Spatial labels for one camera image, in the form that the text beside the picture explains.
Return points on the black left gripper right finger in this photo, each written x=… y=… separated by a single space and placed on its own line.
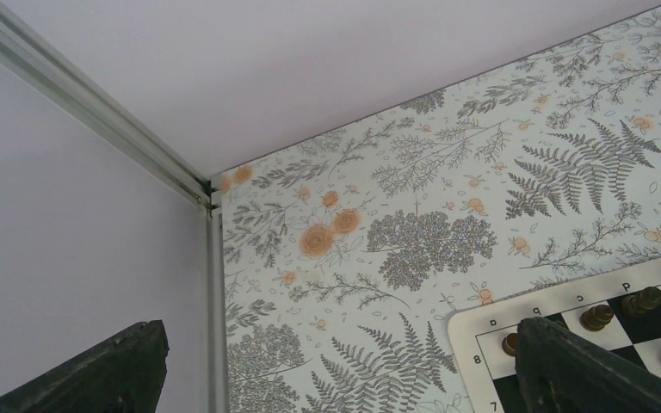
x=559 y=371

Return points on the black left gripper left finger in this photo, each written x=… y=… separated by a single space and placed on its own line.
x=124 y=373

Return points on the dark wooden chess piece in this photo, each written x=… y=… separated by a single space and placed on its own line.
x=640 y=303
x=509 y=344
x=597 y=317

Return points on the black white chessboard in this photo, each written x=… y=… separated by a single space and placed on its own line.
x=619 y=311

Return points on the floral patterned table mat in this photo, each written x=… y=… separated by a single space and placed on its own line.
x=345 y=255

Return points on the aluminium corner frame post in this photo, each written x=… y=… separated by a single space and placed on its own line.
x=101 y=225

